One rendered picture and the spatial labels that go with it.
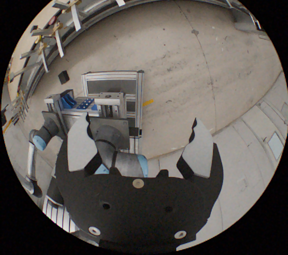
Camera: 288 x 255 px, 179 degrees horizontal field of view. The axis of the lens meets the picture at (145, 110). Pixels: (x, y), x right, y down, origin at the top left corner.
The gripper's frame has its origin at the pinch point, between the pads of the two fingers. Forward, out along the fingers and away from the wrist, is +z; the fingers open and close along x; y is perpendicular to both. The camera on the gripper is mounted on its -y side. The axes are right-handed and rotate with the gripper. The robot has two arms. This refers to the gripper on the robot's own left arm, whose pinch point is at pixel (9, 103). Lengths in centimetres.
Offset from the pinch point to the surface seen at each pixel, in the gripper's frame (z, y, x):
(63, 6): 30, -48, 35
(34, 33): 23.1, -38.3, 12.2
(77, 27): 36, -27, 48
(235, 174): 12, 129, 253
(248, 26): 91, -122, 252
